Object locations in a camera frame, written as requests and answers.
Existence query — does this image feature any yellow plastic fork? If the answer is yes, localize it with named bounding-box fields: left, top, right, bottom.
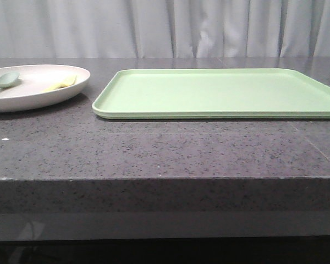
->
left=42, top=75, right=76, bottom=92

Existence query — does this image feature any white round plate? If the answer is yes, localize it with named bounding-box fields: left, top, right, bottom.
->
left=0, top=64, right=91, bottom=113

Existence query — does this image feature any teal green spoon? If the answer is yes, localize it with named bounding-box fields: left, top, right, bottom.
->
left=0, top=72, right=19, bottom=89

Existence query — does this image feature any light green tray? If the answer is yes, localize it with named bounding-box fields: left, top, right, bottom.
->
left=92, top=68, right=330, bottom=119

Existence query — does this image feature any white curtain backdrop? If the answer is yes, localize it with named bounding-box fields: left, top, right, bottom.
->
left=0, top=1, right=330, bottom=58

